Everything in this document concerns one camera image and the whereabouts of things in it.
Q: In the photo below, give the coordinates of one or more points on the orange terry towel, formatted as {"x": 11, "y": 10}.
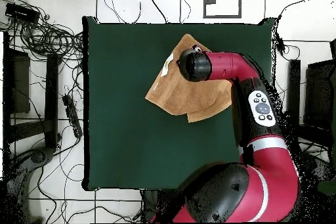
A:
{"x": 183, "y": 95}

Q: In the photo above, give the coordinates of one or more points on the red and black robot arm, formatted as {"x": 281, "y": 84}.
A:
{"x": 273, "y": 176}

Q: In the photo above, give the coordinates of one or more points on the dark green table cloth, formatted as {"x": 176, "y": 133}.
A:
{"x": 131, "y": 142}

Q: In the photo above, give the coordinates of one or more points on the black power strip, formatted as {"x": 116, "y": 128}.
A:
{"x": 70, "y": 109}

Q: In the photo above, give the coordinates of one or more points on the black power adapter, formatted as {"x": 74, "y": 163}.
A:
{"x": 281, "y": 45}

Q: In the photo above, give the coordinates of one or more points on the grey chair base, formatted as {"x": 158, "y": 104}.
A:
{"x": 39, "y": 155}

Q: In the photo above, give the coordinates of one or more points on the black rectangular box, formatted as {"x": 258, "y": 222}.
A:
{"x": 22, "y": 12}

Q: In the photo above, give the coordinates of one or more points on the grey rectangular frame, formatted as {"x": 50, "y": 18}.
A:
{"x": 223, "y": 16}

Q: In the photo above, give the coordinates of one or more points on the black furniture frame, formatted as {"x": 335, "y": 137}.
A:
{"x": 294, "y": 90}
{"x": 51, "y": 90}

